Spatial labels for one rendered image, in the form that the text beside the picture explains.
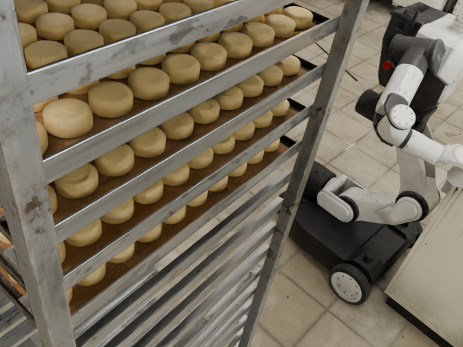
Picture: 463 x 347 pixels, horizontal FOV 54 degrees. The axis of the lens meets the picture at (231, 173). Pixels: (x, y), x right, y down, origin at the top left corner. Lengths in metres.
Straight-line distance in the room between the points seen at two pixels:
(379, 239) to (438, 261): 0.41
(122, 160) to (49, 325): 0.21
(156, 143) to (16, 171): 0.26
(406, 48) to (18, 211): 1.39
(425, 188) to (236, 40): 1.47
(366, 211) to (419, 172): 0.36
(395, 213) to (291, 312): 0.65
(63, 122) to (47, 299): 0.19
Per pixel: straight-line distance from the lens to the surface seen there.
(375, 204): 2.19
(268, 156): 0.94
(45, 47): 0.63
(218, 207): 0.79
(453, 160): 1.48
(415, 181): 2.04
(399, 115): 1.45
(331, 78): 0.87
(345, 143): 3.21
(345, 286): 2.25
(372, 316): 2.32
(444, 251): 2.01
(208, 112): 0.68
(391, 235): 2.41
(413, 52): 1.60
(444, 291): 2.13
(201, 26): 0.52
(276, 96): 0.75
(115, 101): 0.53
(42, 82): 0.40
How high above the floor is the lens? 1.81
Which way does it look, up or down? 42 degrees down
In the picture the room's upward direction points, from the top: 11 degrees clockwise
